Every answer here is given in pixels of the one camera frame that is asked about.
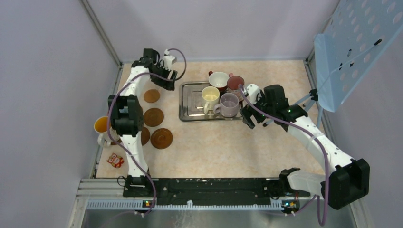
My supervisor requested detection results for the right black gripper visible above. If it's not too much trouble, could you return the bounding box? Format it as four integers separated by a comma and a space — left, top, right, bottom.
240, 90, 275, 129

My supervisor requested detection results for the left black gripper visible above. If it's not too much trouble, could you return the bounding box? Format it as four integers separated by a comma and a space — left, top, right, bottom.
151, 62, 177, 91

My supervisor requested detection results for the lilac ribbed mug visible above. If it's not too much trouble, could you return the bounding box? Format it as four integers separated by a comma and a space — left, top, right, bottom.
213, 93, 240, 118

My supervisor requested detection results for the light brown coaster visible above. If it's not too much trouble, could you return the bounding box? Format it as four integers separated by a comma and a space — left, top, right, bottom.
144, 89, 161, 103

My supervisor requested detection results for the pink ghost mug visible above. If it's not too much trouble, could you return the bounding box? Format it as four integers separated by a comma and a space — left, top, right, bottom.
227, 73, 245, 102

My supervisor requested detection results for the cream white mug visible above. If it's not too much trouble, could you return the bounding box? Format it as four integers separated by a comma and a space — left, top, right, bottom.
201, 86, 220, 114

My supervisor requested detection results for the red white-inside mug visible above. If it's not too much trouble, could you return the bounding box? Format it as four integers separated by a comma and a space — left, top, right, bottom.
208, 71, 230, 95

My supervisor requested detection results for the silver metal tray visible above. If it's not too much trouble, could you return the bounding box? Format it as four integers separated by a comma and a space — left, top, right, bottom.
179, 81, 242, 122

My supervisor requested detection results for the white floral family mug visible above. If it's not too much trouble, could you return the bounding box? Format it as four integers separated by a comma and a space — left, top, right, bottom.
94, 116, 121, 147

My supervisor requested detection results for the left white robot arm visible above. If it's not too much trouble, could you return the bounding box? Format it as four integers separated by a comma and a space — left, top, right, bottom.
108, 48, 178, 196

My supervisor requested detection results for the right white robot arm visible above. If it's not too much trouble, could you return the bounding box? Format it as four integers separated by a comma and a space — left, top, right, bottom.
238, 84, 370, 209

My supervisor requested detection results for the blue perforated stand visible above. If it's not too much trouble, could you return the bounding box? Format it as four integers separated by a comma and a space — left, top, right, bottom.
306, 0, 403, 124

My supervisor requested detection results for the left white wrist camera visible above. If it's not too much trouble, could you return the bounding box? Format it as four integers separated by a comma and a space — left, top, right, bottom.
162, 49, 177, 71

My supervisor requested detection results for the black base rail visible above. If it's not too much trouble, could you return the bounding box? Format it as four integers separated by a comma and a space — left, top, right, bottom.
123, 176, 310, 206

